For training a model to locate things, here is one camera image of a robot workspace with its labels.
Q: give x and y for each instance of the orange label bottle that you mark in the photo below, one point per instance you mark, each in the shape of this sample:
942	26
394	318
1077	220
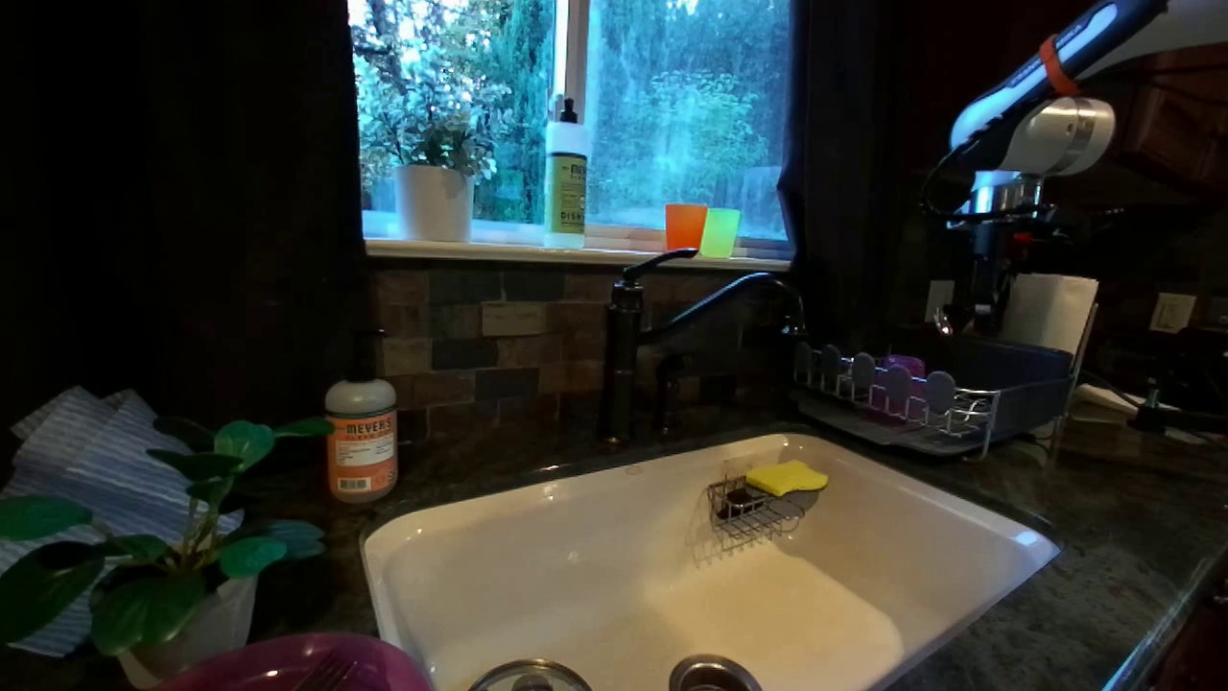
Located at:
362	446

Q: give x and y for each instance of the steel dish rack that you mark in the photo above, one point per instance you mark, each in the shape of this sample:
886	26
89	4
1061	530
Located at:
1009	384

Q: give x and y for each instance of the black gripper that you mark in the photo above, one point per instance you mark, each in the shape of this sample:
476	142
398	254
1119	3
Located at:
1004	245

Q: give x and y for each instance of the dark bronze faucet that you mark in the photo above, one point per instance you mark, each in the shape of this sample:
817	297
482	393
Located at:
623	346

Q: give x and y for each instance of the green plastic cup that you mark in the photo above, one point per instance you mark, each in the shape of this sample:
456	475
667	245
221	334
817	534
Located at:
724	236

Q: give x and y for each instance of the white wall outlet plate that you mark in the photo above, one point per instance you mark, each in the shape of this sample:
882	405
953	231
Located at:
1170	311
937	302

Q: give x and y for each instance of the metal sink drain stopper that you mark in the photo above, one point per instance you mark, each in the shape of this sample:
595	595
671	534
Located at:
529	677

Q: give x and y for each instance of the white ceramic sink basin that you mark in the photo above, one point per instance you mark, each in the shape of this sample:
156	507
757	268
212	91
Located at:
601	579

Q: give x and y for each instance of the orange plastic cup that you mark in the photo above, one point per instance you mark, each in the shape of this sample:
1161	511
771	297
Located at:
684	227

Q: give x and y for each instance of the purple cup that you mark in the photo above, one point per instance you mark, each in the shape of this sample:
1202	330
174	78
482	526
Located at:
903	389

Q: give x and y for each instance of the pink colander bowl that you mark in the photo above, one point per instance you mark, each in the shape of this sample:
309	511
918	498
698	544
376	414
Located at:
309	667

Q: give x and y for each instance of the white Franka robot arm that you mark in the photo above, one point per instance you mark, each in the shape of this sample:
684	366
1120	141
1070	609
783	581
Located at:
1086	78

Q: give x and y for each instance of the window with white frame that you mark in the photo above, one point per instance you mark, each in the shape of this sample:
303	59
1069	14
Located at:
676	115

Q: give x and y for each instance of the yellow sponge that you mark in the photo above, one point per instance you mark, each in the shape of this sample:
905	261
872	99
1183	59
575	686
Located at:
788	478

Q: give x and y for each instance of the green leafy plant white pot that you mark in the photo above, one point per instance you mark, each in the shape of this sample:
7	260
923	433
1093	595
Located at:
156	599

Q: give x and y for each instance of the soap bottle green label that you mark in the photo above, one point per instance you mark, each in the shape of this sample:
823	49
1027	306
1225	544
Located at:
570	177

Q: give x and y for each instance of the windowsill plant white pot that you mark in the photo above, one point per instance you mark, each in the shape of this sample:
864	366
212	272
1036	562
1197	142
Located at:
438	199

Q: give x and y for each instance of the white paper towel roll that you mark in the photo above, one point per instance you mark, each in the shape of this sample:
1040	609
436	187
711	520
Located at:
1056	311

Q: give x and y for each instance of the wooden wall cabinet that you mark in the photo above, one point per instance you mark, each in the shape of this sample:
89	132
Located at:
1183	115

